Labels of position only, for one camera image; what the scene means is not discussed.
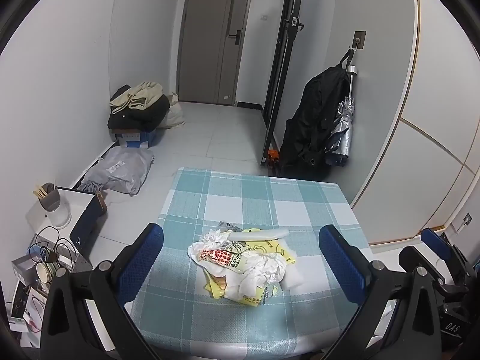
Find white tissue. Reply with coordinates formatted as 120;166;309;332
187;228;304;306

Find white foam strip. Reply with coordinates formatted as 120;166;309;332
228;228;290;242

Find red checkered snack wrapper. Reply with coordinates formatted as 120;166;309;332
197;250;234;267

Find teal checked tablecloth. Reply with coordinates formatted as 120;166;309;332
131;168;372;359

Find white navy box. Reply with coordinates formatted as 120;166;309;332
25;186;103;254

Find paper cup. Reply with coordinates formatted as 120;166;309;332
36;262;61;284

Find grey parcel bag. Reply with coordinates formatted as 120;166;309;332
77;146;155;196

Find grey chopstick holder cup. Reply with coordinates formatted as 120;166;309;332
32;182;61;212

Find silver folded umbrella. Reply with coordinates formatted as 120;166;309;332
325;65;358;167

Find blue cardboard box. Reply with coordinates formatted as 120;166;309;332
111;129;157;149

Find white wardrobe with gold trim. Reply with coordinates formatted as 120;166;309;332
353;0;479;245

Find black jacket on hook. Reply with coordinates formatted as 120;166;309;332
279;63;349;181

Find white canvas bag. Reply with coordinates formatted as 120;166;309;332
159;93;185;129

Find pile of clothes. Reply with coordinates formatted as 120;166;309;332
107;81;170;133

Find black metal rack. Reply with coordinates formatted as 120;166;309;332
259;0;304;166

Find grey entrance door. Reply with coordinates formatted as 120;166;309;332
177;0;250;106

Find wall power socket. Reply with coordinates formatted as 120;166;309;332
463;213;473;226

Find tangled black cables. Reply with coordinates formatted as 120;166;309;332
26;224;80;271

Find wall hook plate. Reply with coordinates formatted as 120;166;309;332
352;30;367;50

